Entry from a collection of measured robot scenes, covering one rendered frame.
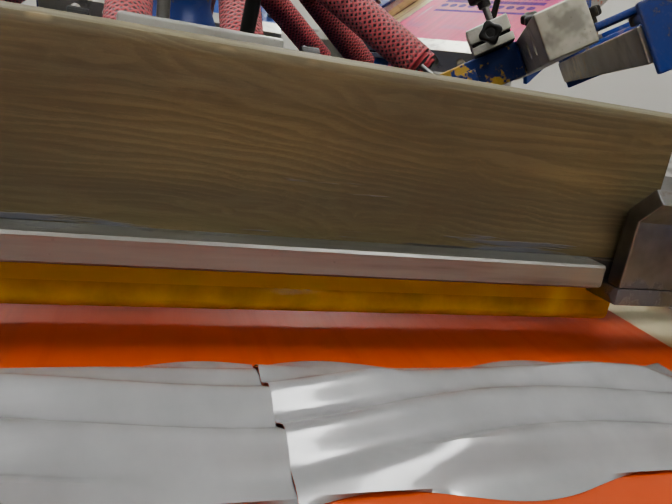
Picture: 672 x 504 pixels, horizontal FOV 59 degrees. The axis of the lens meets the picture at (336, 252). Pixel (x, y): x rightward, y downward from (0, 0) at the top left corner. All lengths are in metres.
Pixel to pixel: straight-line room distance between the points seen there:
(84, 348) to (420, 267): 0.12
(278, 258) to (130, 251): 0.05
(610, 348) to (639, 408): 0.07
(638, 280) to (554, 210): 0.05
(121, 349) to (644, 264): 0.21
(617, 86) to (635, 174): 2.82
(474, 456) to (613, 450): 0.05
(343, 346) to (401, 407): 0.06
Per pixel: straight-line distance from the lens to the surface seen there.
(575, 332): 0.31
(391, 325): 0.26
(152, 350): 0.22
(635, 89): 3.02
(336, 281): 0.24
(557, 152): 0.26
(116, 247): 0.20
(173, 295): 0.23
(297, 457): 0.16
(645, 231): 0.28
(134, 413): 0.17
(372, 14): 0.88
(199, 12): 1.02
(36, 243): 0.20
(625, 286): 0.29
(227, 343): 0.22
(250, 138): 0.21
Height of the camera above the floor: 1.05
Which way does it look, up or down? 16 degrees down
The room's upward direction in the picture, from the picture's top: 9 degrees clockwise
